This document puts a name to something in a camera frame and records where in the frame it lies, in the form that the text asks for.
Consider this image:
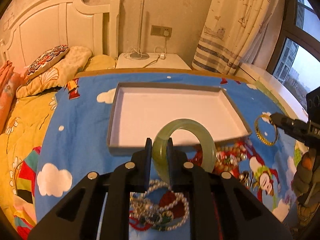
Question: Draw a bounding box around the white bedside table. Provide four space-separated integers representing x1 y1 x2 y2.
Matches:
116 53 191 70

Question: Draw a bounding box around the yellow floral quilt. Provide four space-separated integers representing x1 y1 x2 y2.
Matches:
1 55 119 239

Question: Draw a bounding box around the orange folded blanket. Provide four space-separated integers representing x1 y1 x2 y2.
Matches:
0 61 21 132

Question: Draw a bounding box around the slim desk lamp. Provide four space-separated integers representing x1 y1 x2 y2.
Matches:
129 0 149 60

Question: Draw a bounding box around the grey shallow cardboard tray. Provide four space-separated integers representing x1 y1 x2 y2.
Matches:
107 82 252 155

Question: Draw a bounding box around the white wooden headboard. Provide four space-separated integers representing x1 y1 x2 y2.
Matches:
1 0 121 67

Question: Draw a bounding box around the wall power socket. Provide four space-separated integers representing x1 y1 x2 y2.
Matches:
150 25 172 37

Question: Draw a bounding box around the white charger with cable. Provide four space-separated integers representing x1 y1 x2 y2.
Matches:
124 29 171 68

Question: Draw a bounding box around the black silver ring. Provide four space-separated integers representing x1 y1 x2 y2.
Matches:
238 171 253 186

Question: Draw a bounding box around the gold bangle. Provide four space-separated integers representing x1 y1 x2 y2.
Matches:
254 113 279 146

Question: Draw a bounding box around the cream shell pattern pillow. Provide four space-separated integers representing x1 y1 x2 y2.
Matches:
16 46 92 99

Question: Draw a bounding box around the dark window frame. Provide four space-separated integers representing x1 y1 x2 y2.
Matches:
266 0 319 74

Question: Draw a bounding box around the blue cartoon bed sheet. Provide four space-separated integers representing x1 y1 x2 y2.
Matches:
34 72 306 240

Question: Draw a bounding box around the multicolour bead bracelet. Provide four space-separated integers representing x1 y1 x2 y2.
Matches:
215 144 249 172

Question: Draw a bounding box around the green jade bangle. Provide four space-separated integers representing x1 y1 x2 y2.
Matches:
152 119 216 184

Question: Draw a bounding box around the embroidered round cushion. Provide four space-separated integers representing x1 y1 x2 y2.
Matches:
25 45 69 81

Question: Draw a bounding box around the white pearl necklace green pendant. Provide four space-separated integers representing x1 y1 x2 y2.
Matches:
129 179 190 231

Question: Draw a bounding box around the patterned cream curtain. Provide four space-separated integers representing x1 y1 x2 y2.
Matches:
192 0 279 75

